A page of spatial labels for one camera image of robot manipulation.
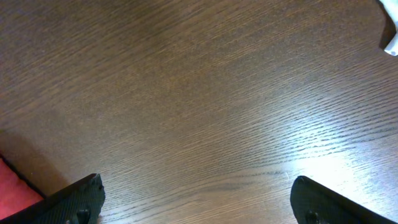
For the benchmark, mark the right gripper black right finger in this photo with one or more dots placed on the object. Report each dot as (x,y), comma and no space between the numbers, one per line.
(314,203)

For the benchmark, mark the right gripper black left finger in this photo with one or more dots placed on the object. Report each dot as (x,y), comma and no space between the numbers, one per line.
(79,203)

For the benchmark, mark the red soccer t-shirt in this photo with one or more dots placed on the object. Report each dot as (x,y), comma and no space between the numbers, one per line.
(15,194)

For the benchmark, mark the white crumpled garment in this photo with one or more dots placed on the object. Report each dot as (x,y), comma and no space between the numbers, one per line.
(388,40)

